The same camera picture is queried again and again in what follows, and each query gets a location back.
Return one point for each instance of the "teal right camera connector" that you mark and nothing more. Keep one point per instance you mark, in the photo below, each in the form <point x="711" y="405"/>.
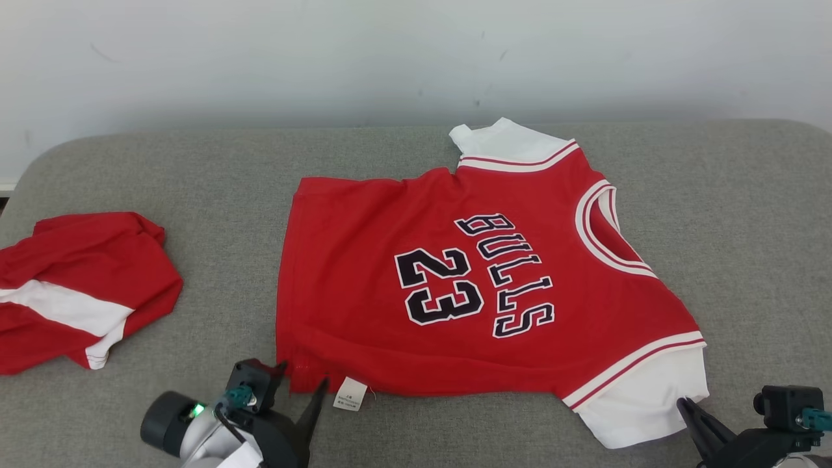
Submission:
<point x="818" y="419"/>

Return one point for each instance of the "grey fabric mat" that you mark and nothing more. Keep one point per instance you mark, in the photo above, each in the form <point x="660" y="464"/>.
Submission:
<point x="227" y="182"/>

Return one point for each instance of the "red shorts with white stripe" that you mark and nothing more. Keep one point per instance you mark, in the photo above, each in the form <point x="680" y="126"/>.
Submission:
<point x="84" y="260"/>

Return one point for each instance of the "teal camera connector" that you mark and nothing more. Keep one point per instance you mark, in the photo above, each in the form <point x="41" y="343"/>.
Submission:
<point x="818" y="419"/>
<point x="237" y="396"/>

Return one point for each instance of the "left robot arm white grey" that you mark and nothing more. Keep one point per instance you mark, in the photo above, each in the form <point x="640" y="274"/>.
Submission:
<point x="195" y="435"/>

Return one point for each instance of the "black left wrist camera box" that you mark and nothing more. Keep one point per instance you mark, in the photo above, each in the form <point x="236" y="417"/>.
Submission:
<point x="253" y="377"/>

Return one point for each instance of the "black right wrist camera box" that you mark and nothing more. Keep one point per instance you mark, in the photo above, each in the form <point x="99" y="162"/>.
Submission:
<point x="786" y="406"/>

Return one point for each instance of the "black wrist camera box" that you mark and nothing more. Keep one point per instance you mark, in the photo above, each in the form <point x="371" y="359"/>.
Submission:
<point x="253" y="377"/>
<point x="786" y="406"/>

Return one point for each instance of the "teal left camera connector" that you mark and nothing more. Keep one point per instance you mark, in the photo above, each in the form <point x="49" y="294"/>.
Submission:
<point x="237" y="396"/>

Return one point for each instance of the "red Bulls 23 jersey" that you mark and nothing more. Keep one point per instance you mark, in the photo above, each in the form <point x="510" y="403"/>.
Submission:
<point x="364" y="260"/>

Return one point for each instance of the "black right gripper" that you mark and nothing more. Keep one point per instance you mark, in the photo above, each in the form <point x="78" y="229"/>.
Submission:
<point x="754" y="450"/>

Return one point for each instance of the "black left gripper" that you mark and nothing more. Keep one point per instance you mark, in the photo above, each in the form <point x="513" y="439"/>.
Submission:
<point x="283" y="445"/>

